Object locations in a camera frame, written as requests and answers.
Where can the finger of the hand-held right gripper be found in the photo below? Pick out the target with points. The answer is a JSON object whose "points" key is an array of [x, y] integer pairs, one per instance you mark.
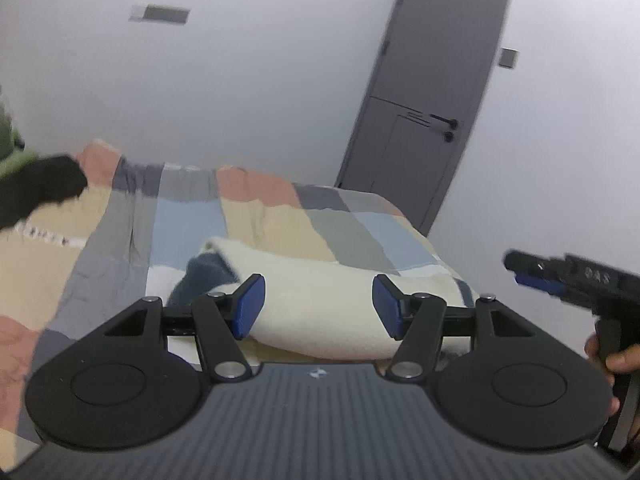
{"points": [[537, 282]]}

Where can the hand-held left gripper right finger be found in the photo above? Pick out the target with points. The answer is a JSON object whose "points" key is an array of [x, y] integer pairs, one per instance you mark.
{"points": [[386, 305]]}

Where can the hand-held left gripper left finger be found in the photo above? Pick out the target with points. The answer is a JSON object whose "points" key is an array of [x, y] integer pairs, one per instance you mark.
{"points": [[250, 305]]}

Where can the cream striped fuzzy sweater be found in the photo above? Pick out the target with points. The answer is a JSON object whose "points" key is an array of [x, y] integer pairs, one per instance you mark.
{"points": [[320, 300]]}

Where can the person's right hand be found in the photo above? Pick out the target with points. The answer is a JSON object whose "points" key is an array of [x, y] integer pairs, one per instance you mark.
{"points": [[625, 360]]}

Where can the patchwork bedsheet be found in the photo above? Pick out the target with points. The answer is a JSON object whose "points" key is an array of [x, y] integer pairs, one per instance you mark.
{"points": [[125, 240]]}

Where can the black garment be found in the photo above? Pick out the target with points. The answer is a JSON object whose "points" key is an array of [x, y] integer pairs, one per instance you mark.
{"points": [[35, 185]]}

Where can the grey door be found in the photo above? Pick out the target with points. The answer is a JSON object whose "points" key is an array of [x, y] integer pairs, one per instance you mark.
{"points": [[430, 60]]}

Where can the green garment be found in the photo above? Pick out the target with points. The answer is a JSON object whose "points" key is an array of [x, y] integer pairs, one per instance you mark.
{"points": [[7, 140]]}

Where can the grey wall switch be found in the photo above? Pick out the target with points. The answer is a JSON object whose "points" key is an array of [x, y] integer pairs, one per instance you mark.
{"points": [[508, 57]]}

